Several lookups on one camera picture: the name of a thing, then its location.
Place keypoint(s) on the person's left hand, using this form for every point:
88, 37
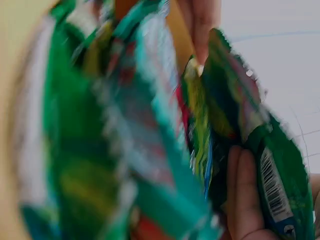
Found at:
201, 27

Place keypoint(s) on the person's right hand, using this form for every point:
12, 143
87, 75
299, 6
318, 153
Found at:
247, 200

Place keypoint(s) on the person's left fingers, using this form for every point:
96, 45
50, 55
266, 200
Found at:
202, 32

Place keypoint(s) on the person's right fingers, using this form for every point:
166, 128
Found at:
246, 185

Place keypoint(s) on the green packet with barcode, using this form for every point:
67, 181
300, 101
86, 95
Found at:
287, 155

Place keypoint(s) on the yellow-green striped packet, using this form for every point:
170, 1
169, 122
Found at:
197, 100

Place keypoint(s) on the teal and white packet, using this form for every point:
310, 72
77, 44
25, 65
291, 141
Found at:
180, 165

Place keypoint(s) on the large green white packet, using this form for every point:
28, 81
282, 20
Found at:
75, 112

